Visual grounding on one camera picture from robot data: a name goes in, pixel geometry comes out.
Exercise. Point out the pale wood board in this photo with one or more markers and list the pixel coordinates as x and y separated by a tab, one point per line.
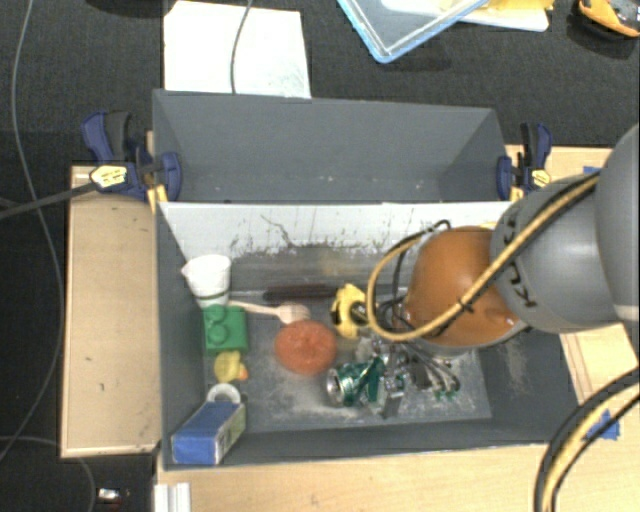
112	320

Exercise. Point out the pale wooden spoon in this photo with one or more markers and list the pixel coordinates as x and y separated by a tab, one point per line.
292	312

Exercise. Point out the green toy brick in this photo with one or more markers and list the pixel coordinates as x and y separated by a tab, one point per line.
225	332

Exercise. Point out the orange-red round sponge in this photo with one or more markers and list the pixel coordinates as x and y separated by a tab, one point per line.
305	347

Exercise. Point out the yellow rubber duck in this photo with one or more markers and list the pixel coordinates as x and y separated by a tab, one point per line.
229	366

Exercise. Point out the crushed green drink can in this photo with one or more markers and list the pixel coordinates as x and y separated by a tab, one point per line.
350	382

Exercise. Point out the yellow and black toy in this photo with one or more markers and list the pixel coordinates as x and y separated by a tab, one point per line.
345	310

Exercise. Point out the grey metal bin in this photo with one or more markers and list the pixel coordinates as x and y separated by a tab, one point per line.
320	150

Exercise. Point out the white tape roll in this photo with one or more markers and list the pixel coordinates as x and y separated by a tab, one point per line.
214	392

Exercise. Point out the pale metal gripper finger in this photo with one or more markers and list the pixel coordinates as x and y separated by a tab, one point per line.
393	406

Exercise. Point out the blue and white box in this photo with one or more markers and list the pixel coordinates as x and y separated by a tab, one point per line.
202	432

